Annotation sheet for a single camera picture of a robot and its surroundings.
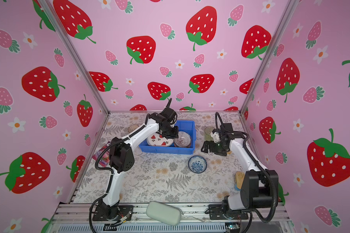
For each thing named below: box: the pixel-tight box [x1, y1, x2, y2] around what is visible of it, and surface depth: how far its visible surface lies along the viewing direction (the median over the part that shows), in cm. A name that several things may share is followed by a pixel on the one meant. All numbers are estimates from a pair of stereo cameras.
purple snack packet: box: [92, 141, 112, 168], surface depth 95 cm
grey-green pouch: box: [145, 201, 184, 226], surface depth 73 cm
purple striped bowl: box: [173, 131, 192, 149], surface depth 97 cm
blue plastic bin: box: [139, 120, 197, 155], surface depth 97 cm
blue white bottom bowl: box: [187, 155, 208, 174], surface depth 92 cm
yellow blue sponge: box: [233, 171, 245, 191], surface depth 84 cm
